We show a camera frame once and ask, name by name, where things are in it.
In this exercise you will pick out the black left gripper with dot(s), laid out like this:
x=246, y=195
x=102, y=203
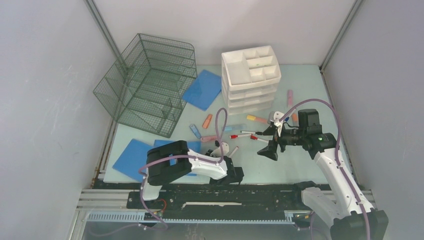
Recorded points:
x=208, y=152

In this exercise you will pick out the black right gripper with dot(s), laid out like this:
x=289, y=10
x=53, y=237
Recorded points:
x=269, y=151

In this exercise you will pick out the blue folder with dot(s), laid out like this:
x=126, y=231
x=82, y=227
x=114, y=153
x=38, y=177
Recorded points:
x=204, y=90
x=193, y=145
x=133, y=157

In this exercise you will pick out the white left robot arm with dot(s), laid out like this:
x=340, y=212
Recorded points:
x=169, y=162

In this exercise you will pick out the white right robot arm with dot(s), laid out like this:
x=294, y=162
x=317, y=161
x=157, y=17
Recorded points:
x=351, y=216

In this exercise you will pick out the red cap marker lower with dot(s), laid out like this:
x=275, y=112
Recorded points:
x=233, y=152

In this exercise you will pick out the yellow pink highlighter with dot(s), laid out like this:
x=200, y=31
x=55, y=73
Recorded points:
x=256, y=119

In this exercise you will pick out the orange grey highlighter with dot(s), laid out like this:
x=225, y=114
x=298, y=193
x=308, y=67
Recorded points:
x=294, y=118

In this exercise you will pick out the red cap marker upper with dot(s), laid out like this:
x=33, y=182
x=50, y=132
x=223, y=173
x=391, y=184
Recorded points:
x=235, y=136

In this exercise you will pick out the pink correction tape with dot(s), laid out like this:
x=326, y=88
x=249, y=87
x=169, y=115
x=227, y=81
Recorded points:
x=210, y=138

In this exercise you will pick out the blue transparent correction tape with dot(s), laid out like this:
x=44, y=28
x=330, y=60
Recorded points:
x=195, y=131

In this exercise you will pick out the white plastic drawer organizer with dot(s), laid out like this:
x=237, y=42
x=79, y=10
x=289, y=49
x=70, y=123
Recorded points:
x=249, y=79

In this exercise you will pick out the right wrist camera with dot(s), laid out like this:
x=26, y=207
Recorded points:
x=274, y=119

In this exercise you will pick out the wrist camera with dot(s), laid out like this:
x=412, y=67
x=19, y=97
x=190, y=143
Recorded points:
x=274, y=119
x=221, y=150

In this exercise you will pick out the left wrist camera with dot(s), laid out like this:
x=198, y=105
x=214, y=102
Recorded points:
x=221, y=150

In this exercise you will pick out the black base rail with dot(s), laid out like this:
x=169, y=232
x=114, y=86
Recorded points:
x=178, y=202

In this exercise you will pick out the green wire mesh rack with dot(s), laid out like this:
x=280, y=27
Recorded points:
x=144, y=88

